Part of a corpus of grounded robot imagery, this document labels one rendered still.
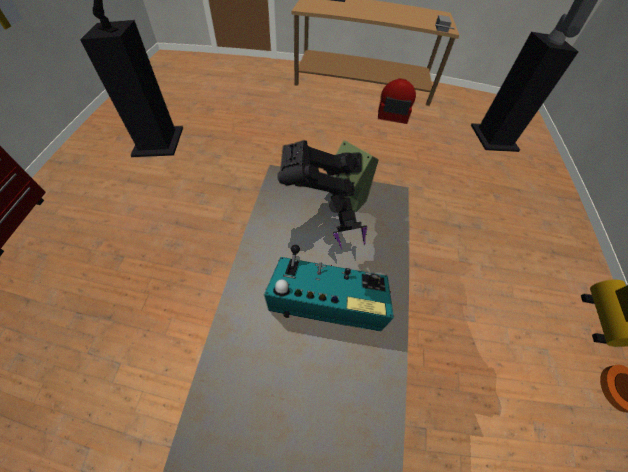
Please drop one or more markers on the teal console panel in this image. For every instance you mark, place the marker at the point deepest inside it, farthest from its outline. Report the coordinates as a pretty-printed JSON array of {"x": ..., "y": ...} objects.
[{"x": 328, "y": 293}]

